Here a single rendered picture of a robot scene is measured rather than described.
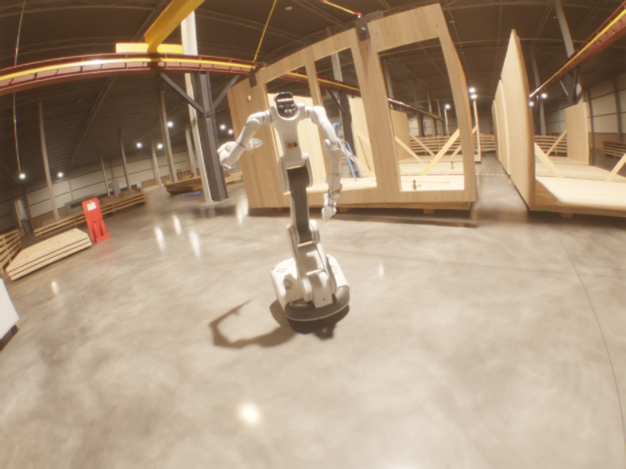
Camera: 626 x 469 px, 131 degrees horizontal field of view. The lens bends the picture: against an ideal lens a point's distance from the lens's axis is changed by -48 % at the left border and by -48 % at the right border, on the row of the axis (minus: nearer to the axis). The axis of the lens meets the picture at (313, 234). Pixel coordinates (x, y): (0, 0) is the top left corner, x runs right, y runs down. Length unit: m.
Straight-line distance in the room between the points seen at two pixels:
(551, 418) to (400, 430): 0.80
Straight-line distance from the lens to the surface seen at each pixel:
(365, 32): 4.47
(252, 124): 1.82
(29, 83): 9.53
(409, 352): 1.81
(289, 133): 1.83
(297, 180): 1.81
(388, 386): 1.61
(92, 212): 9.85
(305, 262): 1.96
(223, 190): 10.87
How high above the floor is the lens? 1.25
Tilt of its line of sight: 17 degrees down
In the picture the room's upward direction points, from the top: 9 degrees counter-clockwise
